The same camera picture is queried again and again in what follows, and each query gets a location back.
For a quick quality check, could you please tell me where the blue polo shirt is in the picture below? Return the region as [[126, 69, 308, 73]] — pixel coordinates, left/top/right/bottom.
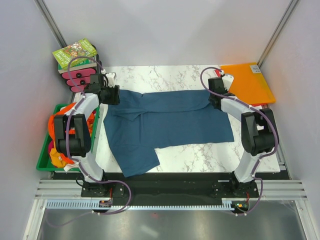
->
[[104, 90, 234, 178]]

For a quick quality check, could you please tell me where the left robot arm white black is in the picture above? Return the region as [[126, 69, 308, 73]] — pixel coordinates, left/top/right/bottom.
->
[[53, 72, 120, 197]]

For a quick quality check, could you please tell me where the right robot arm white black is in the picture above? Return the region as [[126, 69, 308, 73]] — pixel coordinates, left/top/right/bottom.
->
[[208, 77, 279, 197]]

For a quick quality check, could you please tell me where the red plastic folder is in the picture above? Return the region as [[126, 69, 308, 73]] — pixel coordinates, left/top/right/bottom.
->
[[213, 68, 263, 107]]

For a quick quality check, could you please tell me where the orange shirt in bin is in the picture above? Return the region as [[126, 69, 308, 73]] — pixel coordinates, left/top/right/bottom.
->
[[47, 103, 95, 165]]

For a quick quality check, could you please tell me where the orange plastic folder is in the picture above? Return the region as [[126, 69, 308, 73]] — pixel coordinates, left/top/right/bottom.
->
[[221, 62, 276, 106]]

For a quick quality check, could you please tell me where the black pink drawer organizer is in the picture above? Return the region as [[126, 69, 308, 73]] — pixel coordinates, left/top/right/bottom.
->
[[61, 44, 104, 93]]

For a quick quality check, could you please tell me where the dark green book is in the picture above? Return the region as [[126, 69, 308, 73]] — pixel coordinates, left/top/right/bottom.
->
[[57, 59, 97, 74]]

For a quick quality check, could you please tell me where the light green book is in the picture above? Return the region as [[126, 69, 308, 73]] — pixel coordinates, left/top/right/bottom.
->
[[52, 38, 98, 70]]

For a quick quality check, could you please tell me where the yellow shirt in bin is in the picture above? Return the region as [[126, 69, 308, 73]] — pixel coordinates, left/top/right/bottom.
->
[[49, 148, 68, 168]]

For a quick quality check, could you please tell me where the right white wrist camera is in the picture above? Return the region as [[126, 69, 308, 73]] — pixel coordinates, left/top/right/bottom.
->
[[219, 72, 235, 92]]

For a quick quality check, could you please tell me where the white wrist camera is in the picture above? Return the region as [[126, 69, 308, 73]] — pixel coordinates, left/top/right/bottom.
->
[[219, 72, 235, 92], [102, 72, 117, 88]]

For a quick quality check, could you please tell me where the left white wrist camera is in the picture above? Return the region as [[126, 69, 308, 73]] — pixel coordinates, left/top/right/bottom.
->
[[102, 72, 117, 88]]

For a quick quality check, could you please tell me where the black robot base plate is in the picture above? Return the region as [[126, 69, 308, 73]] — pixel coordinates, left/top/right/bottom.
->
[[81, 173, 259, 205]]

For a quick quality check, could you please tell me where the grey slotted cable duct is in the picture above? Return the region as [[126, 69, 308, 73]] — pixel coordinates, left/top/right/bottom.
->
[[45, 199, 237, 211]]

